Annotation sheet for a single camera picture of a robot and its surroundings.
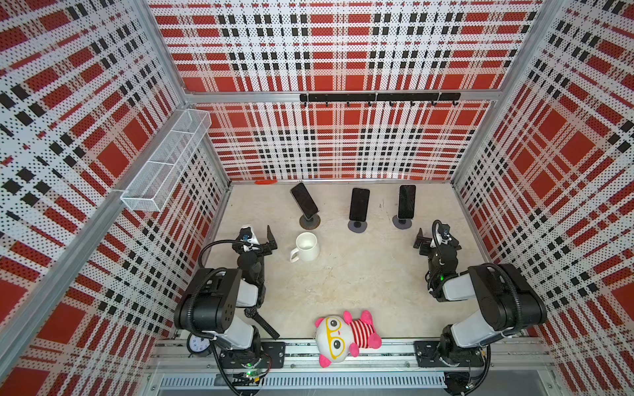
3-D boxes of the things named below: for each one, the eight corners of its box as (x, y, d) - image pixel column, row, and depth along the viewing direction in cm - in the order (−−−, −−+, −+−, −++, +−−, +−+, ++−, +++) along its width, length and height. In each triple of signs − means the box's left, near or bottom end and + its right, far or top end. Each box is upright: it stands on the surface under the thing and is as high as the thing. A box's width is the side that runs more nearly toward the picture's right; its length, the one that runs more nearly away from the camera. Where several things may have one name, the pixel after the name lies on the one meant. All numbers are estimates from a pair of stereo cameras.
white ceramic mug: (292, 262, 95) (289, 252, 89) (294, 242, 101) (292, 232, 95) (318, 262, 95) (317, 252, 89) (319, 242, 101) (318, 232, 95)
